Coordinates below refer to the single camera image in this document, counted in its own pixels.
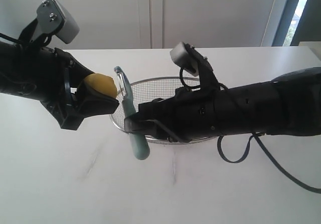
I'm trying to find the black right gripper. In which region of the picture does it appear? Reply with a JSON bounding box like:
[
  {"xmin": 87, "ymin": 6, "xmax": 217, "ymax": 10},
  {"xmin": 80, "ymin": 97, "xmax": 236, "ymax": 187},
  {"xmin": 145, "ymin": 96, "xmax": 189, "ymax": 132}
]
[{"xmin": 124, "ymin": 85, "xmax": 241, "ymax": 141}]

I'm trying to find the oval metal wire basket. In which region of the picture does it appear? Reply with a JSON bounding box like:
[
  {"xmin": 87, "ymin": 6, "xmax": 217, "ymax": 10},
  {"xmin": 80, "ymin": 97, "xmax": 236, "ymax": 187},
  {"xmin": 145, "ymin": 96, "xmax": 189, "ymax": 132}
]
[{"xmin": 116, "ymin": 77, "xmax": 215, "ymax": 145}]

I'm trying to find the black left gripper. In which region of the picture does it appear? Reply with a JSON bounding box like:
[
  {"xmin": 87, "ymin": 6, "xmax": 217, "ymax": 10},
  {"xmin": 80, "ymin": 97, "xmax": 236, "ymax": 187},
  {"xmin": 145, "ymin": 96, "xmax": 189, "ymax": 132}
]
[{"xmin": 25, "ymin": 47, "xmax": 119, "ymax": 131}]

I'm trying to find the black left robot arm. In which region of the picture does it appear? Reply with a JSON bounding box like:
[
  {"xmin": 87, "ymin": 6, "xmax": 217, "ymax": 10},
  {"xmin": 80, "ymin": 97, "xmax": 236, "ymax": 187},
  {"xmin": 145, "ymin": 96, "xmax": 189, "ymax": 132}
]
[{"xmin": 1, "ymin": 42, "xmax": 119, "ymax": 131}]

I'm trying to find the black left camera cable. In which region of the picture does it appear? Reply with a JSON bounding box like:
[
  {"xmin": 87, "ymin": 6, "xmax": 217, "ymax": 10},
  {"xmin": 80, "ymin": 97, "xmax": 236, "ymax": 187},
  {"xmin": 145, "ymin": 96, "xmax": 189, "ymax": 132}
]
[{"xmin": 0, "ymin": 33, "xmax": 21, "ymax": 45}]

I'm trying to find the teal handled peeler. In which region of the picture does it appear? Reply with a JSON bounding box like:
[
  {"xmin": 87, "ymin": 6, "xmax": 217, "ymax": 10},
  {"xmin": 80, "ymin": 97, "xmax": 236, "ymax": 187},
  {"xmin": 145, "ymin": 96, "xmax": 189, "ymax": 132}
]
[{"xmin": 114, "ymin": 66, "xmax": 150, "ymax": 160}]

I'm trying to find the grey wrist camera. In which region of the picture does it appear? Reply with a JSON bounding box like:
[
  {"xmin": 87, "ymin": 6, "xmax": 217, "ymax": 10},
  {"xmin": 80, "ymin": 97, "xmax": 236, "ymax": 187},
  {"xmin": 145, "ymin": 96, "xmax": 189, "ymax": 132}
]
[
  {"xmin": 170, "ymin": 42, "xmax": 213, "ymax": 77},
  {"xmin": 36, "ymin": 0, "xmax": 80, "ymax": 44}
]

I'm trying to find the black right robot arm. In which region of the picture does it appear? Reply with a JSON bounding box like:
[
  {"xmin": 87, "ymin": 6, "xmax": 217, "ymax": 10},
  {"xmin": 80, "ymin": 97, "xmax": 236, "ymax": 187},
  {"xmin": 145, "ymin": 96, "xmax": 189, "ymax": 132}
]
[{"xmin": 124, "ymin": 67, "xmax": 320, "ymax": 143}]

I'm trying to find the yellow lemon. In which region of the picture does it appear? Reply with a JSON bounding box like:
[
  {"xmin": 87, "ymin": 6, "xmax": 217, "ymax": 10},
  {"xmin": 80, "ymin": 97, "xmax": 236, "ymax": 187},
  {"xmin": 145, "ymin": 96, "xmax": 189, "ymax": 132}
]
[{"xmin": 76, "ymin": 73, "xmax": 117, "ymax": 99}]

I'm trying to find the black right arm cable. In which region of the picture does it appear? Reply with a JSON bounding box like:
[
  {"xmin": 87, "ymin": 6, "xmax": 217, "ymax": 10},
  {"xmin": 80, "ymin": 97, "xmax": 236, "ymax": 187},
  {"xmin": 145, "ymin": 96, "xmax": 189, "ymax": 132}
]
[{"xmin": 217, "ymin": 132, "xmax": 321, "ymax": 193}]

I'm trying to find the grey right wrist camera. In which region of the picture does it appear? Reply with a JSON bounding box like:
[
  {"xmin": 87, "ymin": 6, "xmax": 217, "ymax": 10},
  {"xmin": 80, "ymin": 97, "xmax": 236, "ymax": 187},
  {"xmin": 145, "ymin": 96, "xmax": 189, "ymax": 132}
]
[{"xmin": 170, "ymin": 42, "xmax": 213, "ymax": 77}]

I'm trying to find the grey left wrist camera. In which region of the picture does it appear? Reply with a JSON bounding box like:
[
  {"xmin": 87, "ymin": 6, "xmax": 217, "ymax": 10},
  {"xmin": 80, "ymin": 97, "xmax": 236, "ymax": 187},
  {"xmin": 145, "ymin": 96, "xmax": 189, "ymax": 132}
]
[{"xmin": 36, "ymin": 0, "xmax": 80, "ymax": 44}]

